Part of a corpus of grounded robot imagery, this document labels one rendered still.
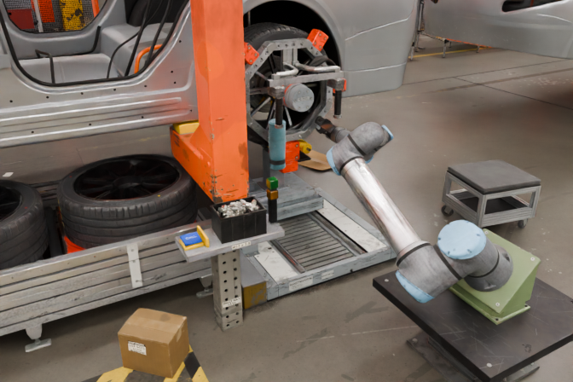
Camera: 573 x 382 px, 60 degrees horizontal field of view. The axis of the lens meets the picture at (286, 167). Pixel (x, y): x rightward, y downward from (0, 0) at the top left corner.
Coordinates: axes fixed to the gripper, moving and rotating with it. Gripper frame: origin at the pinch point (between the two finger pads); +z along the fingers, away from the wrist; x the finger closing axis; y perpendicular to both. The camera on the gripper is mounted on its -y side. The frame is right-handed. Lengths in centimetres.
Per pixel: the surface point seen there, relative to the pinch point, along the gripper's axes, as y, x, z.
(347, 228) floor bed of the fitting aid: 43, -36, -30
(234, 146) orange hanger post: -60, -39, -49
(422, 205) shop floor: 96, 6, -19
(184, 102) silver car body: -68, -38, 3
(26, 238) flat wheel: -94, -126, -19
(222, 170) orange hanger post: -57, -51, -49
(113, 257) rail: -66, -109, -40
